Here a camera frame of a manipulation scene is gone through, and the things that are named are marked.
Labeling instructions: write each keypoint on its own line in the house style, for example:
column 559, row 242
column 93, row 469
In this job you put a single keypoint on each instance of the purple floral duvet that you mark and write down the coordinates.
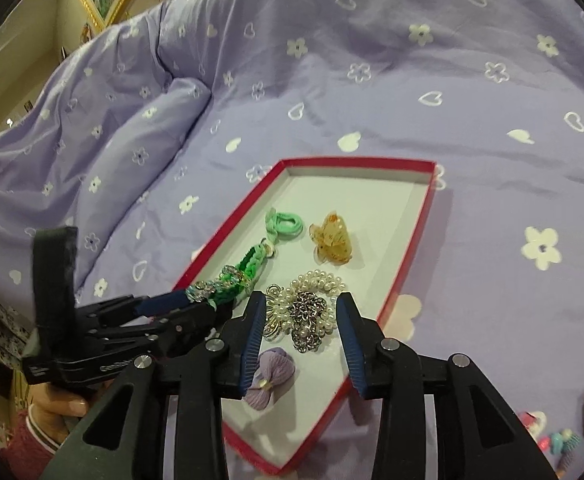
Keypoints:
column 447, row 134

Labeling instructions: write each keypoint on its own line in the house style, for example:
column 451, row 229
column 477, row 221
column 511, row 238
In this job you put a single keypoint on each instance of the silver filigree brooch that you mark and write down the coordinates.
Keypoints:
column 279, row 321

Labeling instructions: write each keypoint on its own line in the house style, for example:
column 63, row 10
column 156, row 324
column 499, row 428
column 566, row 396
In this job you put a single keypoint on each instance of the pink hair clip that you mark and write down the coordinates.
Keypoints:
column 534, row 422

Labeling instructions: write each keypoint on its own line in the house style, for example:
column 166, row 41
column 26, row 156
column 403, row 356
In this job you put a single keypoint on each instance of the left hand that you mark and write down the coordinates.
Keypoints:
column 50, row 406

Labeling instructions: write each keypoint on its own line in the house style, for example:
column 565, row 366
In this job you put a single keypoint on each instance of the red sleeve left forearm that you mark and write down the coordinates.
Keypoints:
column 31, row 448

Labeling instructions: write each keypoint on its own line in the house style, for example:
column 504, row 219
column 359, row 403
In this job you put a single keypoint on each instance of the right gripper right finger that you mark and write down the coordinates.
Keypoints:
column 380, row 366

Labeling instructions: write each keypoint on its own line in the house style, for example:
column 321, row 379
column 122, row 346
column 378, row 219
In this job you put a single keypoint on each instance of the amber hair claw clip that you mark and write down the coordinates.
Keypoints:
column 331, row 239

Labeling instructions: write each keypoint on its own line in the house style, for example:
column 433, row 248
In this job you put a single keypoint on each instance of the red jewelry box tray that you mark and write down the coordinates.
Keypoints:
column 384, row 203

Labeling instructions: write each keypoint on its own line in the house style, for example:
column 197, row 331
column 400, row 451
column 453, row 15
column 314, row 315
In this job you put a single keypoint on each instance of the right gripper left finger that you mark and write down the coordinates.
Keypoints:
column 242, row 338

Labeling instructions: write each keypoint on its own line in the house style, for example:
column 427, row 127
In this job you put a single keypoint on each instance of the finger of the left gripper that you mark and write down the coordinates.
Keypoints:
column 162, row 304
column 196, row 321

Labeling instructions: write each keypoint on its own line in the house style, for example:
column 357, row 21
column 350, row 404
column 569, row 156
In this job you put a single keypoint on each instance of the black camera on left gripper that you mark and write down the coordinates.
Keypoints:
column 53, row 268

